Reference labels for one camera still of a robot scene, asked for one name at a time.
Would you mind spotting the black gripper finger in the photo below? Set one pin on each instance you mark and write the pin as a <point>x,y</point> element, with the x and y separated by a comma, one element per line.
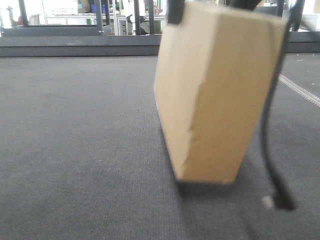
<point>175,11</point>

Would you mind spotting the brown cardboard box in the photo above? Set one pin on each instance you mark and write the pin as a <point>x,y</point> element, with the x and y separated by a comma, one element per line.
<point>213,73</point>

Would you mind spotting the dark grey conveyor belt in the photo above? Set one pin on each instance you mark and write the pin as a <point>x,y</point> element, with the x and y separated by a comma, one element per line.
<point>82,157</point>

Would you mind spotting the grey conveyor side rail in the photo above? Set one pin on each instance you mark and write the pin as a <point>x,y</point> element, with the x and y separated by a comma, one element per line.
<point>148,45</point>

